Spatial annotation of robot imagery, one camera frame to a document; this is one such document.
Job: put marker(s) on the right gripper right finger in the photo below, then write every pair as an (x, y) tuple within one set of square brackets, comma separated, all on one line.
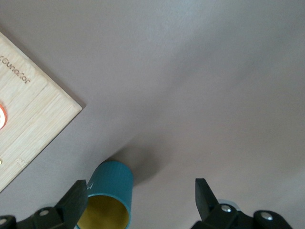
[(221, 217)]

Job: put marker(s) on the teal cup yellow inside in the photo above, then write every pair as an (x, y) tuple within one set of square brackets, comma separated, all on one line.
[(112, 179)]

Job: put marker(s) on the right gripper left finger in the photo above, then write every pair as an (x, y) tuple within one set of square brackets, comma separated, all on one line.
[(59, 214)]

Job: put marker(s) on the bamboo cutting board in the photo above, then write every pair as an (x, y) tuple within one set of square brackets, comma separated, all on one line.
[(35, 107)]

